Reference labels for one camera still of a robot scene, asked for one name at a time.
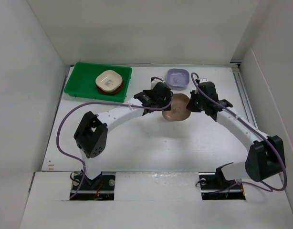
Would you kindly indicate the green plastic bin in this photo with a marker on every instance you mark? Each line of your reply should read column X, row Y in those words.
column 81, row 82

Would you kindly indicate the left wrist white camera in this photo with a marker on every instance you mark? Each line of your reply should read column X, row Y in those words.
column 155, row 80

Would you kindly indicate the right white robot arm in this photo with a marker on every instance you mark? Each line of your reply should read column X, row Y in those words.
column 265, row 162

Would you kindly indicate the cream square bowl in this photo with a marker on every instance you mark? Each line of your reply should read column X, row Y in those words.
column 108, row 81

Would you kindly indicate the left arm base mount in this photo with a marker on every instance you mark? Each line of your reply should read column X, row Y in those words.
column 102, row 188

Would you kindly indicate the pink square bowl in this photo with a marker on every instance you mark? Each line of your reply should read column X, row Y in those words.
column 178, row 111

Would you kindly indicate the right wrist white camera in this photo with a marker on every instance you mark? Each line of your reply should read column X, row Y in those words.
column 201, row 80

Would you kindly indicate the wrist white camera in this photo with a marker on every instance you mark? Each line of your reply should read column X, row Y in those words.
column 155, row 80
column 201, row 80

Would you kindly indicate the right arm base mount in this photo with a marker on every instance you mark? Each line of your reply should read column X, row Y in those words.
column 212, row 189

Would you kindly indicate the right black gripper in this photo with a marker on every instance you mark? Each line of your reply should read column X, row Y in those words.
column 191, row 106

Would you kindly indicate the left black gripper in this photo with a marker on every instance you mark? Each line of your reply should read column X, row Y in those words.
column 165, row 102

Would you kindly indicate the purple square bowl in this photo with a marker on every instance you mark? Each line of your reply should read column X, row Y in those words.
column 177, row 78

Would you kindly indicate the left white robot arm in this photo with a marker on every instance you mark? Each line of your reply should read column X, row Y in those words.
column 92, row 131

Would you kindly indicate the red round plate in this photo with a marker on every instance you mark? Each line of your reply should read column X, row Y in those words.
column 117, row 90

